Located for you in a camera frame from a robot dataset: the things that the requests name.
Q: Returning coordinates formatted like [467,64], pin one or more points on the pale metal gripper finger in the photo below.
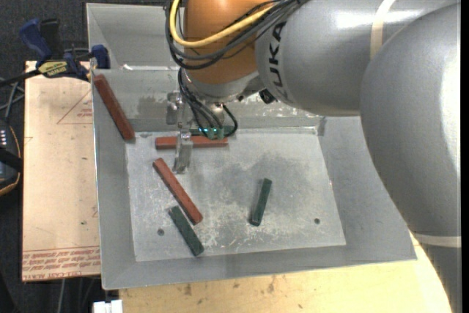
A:
[173,108]
[184,154]

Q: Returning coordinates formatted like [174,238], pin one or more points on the red-brown flat block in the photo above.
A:
[114,107]
[166,143]
[177,191]

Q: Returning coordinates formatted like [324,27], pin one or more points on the dark green flat block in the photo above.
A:
[186,231]
[229,130]
[261,201]

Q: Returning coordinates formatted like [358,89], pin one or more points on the grey metal bin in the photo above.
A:
[234,194]

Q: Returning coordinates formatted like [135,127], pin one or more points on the brown cardboard board, red print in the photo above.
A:
[58,176]

